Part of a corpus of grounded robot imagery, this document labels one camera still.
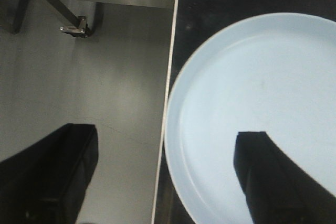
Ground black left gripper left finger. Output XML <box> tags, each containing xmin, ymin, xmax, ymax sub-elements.
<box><xmin>1</xmin><ymin>123</ymin><xmax>99</xmax><ymax>223</ymax></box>

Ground light blue plate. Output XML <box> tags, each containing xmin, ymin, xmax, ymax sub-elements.
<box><xmin>164</xmin><ymin>13</ymin><xmax>335</xmax><ymax>223</ymax></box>

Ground steel table leg bracket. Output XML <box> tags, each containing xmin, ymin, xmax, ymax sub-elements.
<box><xmin>44</xmin><ymin>0</ymin><xmax>92</xmax><ymax>38</ymax></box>

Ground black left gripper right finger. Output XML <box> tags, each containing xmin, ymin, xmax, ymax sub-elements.
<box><xmin>233</xmin><ymin>132</ymin><xmax>335</xmax><ymax>223</ymax></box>

